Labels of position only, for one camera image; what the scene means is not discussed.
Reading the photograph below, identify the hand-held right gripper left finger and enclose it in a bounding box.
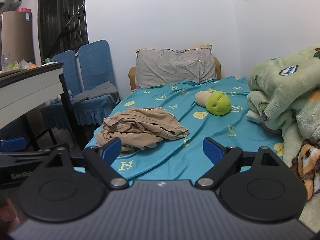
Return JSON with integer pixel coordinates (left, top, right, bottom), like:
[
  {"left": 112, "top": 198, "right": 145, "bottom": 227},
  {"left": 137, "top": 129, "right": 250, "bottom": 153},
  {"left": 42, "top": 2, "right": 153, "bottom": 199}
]
[{"left": 37, "top": 137, "right": 129, "bottom": 190}]

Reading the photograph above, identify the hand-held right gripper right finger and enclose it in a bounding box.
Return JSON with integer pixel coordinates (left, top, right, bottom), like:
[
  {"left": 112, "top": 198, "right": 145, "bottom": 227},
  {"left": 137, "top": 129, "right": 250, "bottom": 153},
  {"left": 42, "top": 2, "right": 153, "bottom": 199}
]
[{"left": 195, "top": 137, "right": 288, "bottom": 189}]

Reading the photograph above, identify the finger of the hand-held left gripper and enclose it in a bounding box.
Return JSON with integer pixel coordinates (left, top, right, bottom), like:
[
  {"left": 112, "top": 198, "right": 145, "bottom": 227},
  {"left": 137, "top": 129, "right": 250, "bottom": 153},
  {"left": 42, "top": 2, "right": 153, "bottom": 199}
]
[{"left": 0, "top": 137, "right": 54, "bottom": 158}]

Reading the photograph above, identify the tan shirt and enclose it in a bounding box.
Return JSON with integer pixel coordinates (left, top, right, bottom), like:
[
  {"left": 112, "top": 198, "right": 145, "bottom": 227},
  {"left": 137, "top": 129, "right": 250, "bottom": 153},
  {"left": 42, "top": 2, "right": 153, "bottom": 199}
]
[{"left": 96, "top": 107, "right": 190, "bottom": 153}]

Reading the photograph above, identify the person's left hand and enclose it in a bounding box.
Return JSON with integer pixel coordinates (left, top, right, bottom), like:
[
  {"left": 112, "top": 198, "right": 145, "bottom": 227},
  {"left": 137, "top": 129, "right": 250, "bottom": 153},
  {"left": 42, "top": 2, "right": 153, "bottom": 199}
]
[{"left": 0, "top": 198, "right": 20, "bottom": 233}]

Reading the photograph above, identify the teal printed bed sheet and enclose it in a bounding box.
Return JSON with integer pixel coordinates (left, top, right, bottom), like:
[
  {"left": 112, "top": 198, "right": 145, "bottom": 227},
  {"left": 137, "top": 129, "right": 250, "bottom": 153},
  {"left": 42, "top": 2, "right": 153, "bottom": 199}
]
[{"left": 84, "top": 76, "right": 284, "bottom": 180}]

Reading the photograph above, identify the green and cream plush toy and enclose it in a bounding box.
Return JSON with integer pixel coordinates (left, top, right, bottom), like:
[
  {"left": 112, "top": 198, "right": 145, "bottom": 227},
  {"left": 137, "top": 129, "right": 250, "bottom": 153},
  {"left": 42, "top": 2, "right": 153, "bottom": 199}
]
[{"left": 195, "top": 90, "right": 232, "bottom": 116}]

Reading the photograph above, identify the grey cloth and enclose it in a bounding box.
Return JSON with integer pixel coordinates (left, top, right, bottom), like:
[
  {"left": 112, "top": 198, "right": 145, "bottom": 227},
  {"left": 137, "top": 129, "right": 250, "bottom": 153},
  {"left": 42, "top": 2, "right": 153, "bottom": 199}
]
[{"left": 74, "top": 81, "right": 118, "bottom": 103}]

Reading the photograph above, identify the small pale plush toy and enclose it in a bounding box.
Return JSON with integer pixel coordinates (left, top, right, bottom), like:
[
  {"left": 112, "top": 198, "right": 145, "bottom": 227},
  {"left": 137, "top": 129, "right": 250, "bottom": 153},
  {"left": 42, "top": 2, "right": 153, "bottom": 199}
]
[{"left": 50, "top": 90, "right": 74, "bottom": 104}]

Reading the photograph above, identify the clear plastic bag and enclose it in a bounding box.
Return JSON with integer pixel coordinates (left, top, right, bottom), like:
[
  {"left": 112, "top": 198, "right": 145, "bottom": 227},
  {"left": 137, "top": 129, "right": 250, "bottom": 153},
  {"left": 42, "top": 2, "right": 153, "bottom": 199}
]
[{"left": 19, "top": 59, "right": 38, "bottom": 70}]

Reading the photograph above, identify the clear glass cup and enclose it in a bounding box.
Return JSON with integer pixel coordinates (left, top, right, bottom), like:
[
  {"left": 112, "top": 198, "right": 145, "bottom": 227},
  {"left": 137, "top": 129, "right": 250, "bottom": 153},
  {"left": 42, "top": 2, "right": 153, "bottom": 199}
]
[{"left": 1, "top": 53, "right": 12, "bottom": 72}]

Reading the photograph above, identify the blue covered chair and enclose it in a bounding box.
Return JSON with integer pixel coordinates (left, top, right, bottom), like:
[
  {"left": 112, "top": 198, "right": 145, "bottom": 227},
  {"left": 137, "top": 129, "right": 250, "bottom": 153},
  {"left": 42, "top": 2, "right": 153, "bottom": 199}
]
[
  {"left": 74, "top": 39, "right": 121, "bottom": 126},
  {"left": 40, "top": 50, "right": 83, "bottom": 131}
]

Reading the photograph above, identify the green printed fleece blanket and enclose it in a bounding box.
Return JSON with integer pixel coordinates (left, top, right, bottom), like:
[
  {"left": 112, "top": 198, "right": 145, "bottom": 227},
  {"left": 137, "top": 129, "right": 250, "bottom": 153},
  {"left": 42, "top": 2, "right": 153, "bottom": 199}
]
[{"left": 246, "top": 45, "right": 320, "bottom": 233}]

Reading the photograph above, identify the grey pillow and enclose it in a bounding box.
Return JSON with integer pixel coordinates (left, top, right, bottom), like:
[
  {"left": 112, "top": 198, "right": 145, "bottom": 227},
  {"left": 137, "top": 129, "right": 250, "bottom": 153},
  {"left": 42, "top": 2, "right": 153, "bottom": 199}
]
[{"left": 135, "top": 48, "right": 217, "bottom": 89}]

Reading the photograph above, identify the pale yellow pillow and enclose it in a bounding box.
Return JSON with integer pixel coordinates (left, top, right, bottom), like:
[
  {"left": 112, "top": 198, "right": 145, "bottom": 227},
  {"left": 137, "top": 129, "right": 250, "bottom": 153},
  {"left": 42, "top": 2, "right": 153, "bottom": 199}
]
[{"left": 135, "top": 44, "right": 213, "bottom": 53}]

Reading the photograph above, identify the bronze refrigerator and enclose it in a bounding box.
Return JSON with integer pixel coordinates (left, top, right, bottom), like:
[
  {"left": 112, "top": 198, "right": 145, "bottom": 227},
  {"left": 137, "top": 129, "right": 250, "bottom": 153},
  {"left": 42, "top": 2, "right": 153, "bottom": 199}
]
[{"left": 0, "top": 11, "right": 35, "bottom": 67}]

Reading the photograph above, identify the dark barred window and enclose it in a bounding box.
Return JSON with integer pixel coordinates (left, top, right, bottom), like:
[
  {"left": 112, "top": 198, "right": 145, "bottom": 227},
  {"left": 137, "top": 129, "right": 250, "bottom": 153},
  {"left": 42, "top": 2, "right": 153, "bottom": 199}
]
[{"left": 37, "top": 0, "right": 90, "bottom": 60}]

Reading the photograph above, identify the white desk with black frame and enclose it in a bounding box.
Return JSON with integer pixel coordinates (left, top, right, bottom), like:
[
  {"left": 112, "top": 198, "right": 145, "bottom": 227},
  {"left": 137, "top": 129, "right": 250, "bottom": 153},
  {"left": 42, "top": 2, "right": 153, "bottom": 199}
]
[{"left": 0, "top": 62, "right": 87, "bottom": 153}]

